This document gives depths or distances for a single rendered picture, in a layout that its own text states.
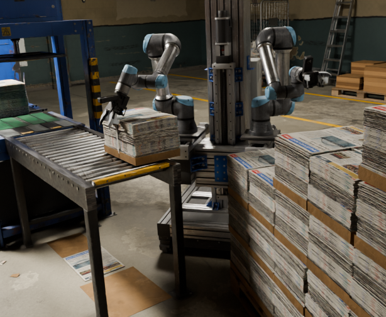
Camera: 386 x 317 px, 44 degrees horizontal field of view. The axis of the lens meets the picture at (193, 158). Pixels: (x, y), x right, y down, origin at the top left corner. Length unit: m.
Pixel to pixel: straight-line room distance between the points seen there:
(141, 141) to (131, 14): 9.99
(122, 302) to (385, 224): 1.80
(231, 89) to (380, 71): 5.63
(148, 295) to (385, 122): 1.91
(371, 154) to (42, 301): 2.15
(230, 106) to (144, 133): 0.78
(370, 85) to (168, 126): 6.32
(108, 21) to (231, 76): 9.19
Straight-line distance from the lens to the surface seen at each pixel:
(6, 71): 5.94
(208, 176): 3.17
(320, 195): 1.77
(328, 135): 2.06
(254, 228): 2.39
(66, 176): 2.55
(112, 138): 2.77
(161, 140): 2.61
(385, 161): 1.45
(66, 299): 3.03
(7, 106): 4.32
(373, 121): 1.48
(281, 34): 2.98
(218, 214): 3.41
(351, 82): 8.86
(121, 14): 12.31
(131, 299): 2.93
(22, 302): 3.09
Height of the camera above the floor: 1.58
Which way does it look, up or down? 17 degrees down
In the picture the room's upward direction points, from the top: 3 degrees counter-clockwise
